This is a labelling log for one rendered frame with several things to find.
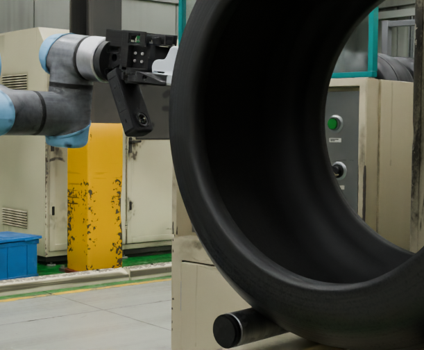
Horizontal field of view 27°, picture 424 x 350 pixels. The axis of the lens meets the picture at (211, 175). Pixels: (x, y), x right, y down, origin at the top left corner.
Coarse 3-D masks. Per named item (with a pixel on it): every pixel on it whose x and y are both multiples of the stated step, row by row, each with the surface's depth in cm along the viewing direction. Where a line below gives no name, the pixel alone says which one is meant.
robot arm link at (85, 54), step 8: (88, 40) 143; (96, 40) 142; (104, 40) 142; (80, 48) 143; (88, 48) 142; (96, 48) 141; (80, 56) 143; (88, 56) 141; (80, 64) 143; (88, 64) 142; (80, 72) 144; (88, 72) 143; (96, 80) 144
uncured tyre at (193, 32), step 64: (256, 0) 126; (320, 0) 132; (384, 0) 130; (192, 64) 114; (256, 64) 133; (320, 64) 134; (192, 128) 115; (256, 128) 136; (320, 128) 137; (192, 192) 116; (256, 192) 133; (320, 192) 135; (256, 256) 109; (320, 256) 132; (384, 256) 128; (320, 320) 103; (384, 320) 97
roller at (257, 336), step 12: (228, 312) 114; (240, 312) 114; (252, 312) 115; (216, 324) 113; (228, 324) 112; (240, 324) 112; (252, 324) 113; (264, 324) 115; (276, 324) 117; (216, 336) 113; (228, 336) 112; (240, 336) 111; (252, 336) 113; (264, 336) 116; (228, 348) 112
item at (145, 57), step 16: (112, 32) 140; (128, 32) 135; (144, 32) 133; (112, 48) 141; (128, 48) 136; (144, 48) 135; (160, 48) 136; (96, 64) 141; (112, 64) 141; (128, 64) 136; (144, 64) 135
